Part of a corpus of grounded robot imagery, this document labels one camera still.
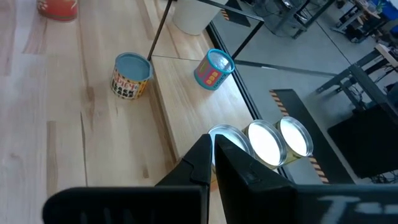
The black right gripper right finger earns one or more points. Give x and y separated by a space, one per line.
248 193

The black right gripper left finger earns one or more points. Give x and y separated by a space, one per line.
196 168

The orange green beans can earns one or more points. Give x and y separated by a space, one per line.
236 140

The green pears can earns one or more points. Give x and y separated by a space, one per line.
265 143

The green oranges can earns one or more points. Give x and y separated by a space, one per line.
295 137

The spicy black beans can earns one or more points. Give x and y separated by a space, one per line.
132 67

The red corn can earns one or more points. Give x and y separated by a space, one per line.
59 11

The wooden shelf board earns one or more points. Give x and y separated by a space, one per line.
192 109

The pink teal-rimmed can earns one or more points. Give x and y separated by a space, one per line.
211 76

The black striped-edge floor mat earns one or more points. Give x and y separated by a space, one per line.
298 105
237 15

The plain black floor mat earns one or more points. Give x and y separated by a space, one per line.
367 143

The white plant pot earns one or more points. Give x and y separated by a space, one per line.
196 15

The black table edge rail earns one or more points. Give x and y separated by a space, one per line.
245 96

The black metal shelf frame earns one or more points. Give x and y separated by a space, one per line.
160 31

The grey metal workbench frame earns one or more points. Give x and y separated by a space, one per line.
357 71
295 18

